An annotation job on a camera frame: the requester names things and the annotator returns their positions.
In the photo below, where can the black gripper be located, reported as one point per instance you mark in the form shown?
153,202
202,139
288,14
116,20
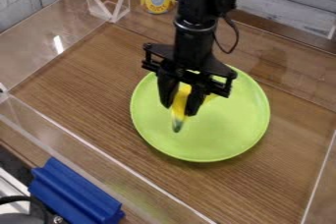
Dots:
188,70

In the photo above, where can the yellow banana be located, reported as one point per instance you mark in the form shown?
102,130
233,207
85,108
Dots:
177,108

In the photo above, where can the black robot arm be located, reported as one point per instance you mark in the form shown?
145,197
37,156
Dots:
194,24

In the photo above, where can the green plate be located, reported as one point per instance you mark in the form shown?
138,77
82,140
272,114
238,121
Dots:
224,130

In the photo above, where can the blue plastic clamp block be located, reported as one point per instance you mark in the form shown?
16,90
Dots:
76,199

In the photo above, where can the clear acrylic enclosure wall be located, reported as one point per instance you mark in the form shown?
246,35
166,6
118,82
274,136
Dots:
70,66

